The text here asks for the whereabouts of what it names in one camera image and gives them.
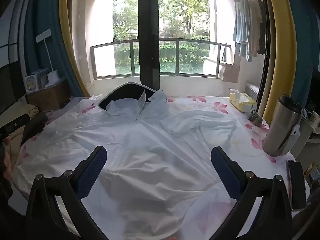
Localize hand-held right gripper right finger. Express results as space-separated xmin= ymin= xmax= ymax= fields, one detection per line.
xmin=210 ymin=146 xmax=293 ymax=240

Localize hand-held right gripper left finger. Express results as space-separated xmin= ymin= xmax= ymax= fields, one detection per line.
xmin=25 ymin=145 xmax=108 ymax=240

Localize white shirt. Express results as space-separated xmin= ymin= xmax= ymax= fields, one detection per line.
xmin=42 ymin=89 xmax=238 ymax=240

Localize person's left hand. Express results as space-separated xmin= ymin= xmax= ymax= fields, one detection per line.
xmin=0 ymin=152 xmax=13 ymax=180

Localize beige cloth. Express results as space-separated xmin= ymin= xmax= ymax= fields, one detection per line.
xmin=5 ymin=104 xmax=40 ymax=153

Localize dark grey cloth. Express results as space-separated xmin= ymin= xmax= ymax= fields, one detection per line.
xmin=21 ymin=112 xmax=50 ymax=145

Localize black monitor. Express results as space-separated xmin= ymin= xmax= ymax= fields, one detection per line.
xmin=0 ymin=62 xmax=24 ymax=117

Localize floral bedsheet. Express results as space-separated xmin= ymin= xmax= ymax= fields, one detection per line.
xmin=10 ymin=94 xmax=310 ymax=240

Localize brown cardboard box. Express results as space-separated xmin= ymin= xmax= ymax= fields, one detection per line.
xmin=25 ymin=79 xmax=71 ymax=112

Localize printed white box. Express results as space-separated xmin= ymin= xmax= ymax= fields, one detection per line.
xmin=24 ymin=68 xmax=50 ymax=93

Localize small dark figurine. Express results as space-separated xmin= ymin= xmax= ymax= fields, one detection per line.
xmin=249 ymin=109 xmax=263 ymax=126

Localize stainless steel thermos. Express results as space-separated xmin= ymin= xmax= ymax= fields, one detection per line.
xmin=261 ymin=94 xmax=303 ymax=157

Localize black smartphone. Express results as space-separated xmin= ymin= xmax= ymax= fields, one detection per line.
xmin=286 ymin=159 xmax=307 ymax=212

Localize yellow tissue box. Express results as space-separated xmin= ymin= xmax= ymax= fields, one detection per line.
xmin=229 ymin=89 xmax=258 ymax=113

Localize white desk lamp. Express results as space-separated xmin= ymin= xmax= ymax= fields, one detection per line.
xmin=36 ymin=29 xmax=60 ymax=84

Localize black office chair back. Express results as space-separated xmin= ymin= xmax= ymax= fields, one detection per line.
xmin=97 ymin=82 xmax=160 ymax=117

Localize grey radiator unit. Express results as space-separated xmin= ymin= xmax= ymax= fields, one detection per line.
xmin=244 ymin=83 xmax=262 ymax=100

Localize yellow curtain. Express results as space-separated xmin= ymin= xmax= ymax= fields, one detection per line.
xmin=58 ymin=0 xmax=91 ymax=98
xmin=257 ymin=0 xmax=294 ymax=124

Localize cardboard box on balcony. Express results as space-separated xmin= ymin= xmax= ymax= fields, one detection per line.
xmin=219 ymin=62 xmax=240 ymax=83

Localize teal curtain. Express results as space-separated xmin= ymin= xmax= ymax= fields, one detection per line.
xmin=24 ymin=0 xmax=87 ymax=98
xmin=281 ymin=0 xmax=320 ymax=110

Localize black balcony railing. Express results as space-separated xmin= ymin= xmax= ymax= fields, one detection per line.
xmin=89 ymin=37 xmax=232 ymax=78

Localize beige hanging garment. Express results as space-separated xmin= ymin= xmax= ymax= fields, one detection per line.
xmin=247 ymin=0 xmax=263 ymax=58

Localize light blue hanging towel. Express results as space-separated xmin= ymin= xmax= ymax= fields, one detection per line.
xmin=233 ymin=0 xmax=253 ymax=62

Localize dark hanging garment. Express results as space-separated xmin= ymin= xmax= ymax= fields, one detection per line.
xmin=257 ymin=0 xmax=268 ymax=55

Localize black window frame post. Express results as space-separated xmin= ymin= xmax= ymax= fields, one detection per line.
xmin=137 ymin=0 xmax=160 ymax=92

